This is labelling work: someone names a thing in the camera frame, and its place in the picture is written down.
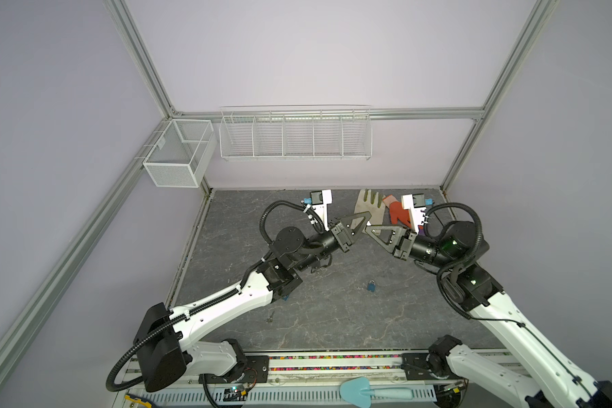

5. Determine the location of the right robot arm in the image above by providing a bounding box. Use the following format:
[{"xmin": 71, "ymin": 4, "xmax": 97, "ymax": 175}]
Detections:
[{"xmin": 360, "ymin": 202, "xmax": 612, "ymax": 407}]

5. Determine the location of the aluminium frame profile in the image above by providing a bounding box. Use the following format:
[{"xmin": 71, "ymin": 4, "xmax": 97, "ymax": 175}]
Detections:
[{"xmin": 0, "ymin": 0, "xmax": 562, "ymax": 394}]

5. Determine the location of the white wire shelf basket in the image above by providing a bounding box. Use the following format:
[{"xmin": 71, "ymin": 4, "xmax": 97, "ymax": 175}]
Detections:
[{"xmin": 219, "ymin": 105, "xmax": 373, "ymax": 161}]

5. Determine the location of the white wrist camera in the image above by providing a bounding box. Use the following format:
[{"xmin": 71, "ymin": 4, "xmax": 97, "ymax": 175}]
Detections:
[
  {"xmin": 401, "ymin": 194, "xmax": 434, "ymax": 232},
  {"xmin": 302, "ymin": 190, "xmax": 333, "ymax": 231}
]

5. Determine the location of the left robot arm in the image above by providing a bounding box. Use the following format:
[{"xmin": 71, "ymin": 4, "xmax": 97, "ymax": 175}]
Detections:
[{"xmin": 105, "ymin": 200, "xmax": 372, "ymax": 392}]

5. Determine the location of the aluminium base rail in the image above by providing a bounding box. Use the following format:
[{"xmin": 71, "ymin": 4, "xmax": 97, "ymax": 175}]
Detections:
[{"xmin": 126, "ymin": 348, "xmax": 552, "ymax": 386}]

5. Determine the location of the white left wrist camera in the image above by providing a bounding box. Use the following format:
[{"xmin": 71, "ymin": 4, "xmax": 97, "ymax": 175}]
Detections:
[{"xmin": 302, "ymin": 190, "xmax": 333, "ymax": 231}]

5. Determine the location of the teal garden trowel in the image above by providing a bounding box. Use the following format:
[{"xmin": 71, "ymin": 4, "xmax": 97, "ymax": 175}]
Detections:
[{"xmin": 339, "ymin": 377, "xmax": 414, "ymax": 408}]

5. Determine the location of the white mesh box basket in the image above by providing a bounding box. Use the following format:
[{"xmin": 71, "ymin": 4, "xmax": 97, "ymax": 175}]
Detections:
[{"xmin": 143, "ymin": 119, "xmax": 217, "ymax": 188}]

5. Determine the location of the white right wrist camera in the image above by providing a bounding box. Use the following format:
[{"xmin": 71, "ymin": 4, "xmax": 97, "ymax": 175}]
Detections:
[{"xmin": 401, "ymin": 194, "xmax": 434, "ymax": 232}]

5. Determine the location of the beige fabric glove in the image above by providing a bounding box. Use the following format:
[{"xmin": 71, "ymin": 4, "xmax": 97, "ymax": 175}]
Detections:
[{"xmin": 355, "ymin": 189, "xmax": 386, "ymax": 225}]

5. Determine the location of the red rubber glove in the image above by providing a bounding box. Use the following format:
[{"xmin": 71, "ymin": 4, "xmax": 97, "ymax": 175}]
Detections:
[{"xmin": 382, "ymin": 195, "xmax": 411, "ymax": 228}]

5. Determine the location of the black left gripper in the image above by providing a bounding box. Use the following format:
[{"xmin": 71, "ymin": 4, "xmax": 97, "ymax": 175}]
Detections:
[{"xmin": 293, "ymin": 211, "xmax": 371, "ymax": 273}]

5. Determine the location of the white slotted cable duct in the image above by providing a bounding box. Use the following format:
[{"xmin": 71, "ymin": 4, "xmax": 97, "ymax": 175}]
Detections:
[{"xmin": 125, "ymin": 385, "xmax": 438, "ymax": 407}]

